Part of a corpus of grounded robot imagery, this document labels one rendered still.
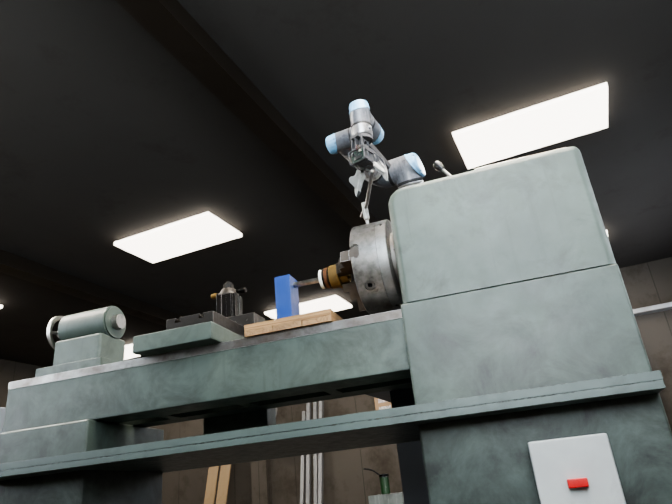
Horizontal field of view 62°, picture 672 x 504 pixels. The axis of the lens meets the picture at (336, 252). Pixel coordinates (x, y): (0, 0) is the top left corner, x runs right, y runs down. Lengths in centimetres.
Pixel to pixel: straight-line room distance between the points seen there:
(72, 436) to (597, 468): 159
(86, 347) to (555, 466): 169
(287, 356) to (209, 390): 28
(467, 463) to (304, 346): 59
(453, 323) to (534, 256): 30
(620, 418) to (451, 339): 45
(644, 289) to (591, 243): 759
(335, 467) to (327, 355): 805
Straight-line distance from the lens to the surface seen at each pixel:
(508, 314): 162
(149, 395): 203
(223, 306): 220
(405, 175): 245
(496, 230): 171
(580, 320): 162
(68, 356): 241
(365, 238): 185
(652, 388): 153
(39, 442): 224
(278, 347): 182
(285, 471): 1018
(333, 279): 196
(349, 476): 966
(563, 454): 150
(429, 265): 169
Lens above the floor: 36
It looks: 24 degrees up
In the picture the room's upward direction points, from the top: 6 degrees counter-clockwise
